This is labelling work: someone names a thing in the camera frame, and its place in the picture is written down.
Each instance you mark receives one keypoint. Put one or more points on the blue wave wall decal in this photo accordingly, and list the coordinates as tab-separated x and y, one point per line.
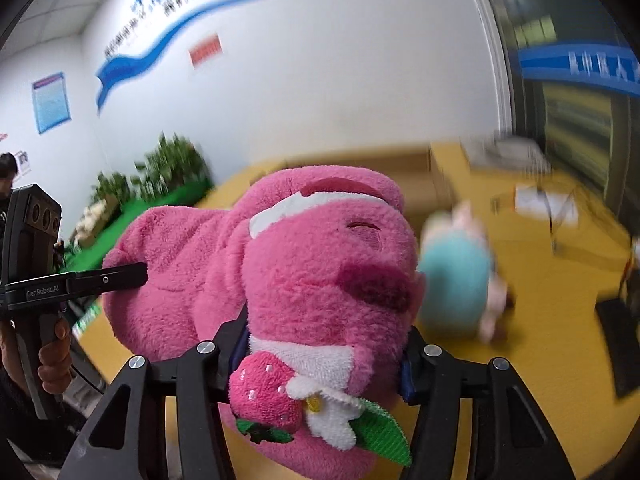
145	62

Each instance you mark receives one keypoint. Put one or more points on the pink pig plush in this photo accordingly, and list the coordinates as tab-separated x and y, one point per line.
455	280

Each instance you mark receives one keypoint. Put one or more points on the blue framed wall notice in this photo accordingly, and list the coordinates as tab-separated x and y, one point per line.
50	102

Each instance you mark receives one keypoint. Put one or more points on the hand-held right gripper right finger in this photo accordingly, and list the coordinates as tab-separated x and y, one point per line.
411	382

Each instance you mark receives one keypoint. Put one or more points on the green leafy potted plant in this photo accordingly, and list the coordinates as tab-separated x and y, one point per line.
172	165

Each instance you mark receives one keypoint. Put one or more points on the yellow shelf unit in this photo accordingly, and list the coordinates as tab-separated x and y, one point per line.
575	130

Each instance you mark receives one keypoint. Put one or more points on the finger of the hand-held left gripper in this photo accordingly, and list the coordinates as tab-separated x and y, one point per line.
107	277

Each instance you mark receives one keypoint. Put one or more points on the pink plush bear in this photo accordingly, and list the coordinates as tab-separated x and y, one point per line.
300	260

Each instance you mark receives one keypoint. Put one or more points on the person's left hand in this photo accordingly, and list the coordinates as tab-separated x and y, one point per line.
56	355

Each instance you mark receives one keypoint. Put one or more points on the small plastic packet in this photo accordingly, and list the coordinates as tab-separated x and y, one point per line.
537	202

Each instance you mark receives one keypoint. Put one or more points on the black flat pad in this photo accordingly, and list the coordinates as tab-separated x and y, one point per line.
622	350

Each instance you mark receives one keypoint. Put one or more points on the small green potted plant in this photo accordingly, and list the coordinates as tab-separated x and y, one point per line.
111	190

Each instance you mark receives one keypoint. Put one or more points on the cardboard box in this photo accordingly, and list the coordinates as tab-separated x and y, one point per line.
417	167

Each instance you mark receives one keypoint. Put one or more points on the blue band window sticker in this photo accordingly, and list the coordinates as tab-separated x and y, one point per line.
575	62

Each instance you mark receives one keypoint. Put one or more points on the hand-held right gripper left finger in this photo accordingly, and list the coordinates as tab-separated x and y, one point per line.
200	380

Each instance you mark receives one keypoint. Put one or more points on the grey printed cloth bag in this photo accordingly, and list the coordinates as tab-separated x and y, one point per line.
505	150

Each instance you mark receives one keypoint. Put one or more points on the red wall sign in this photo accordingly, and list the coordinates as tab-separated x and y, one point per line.
206	50

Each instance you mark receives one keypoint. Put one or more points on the person's left forearm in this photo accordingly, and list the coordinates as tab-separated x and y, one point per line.
15	452

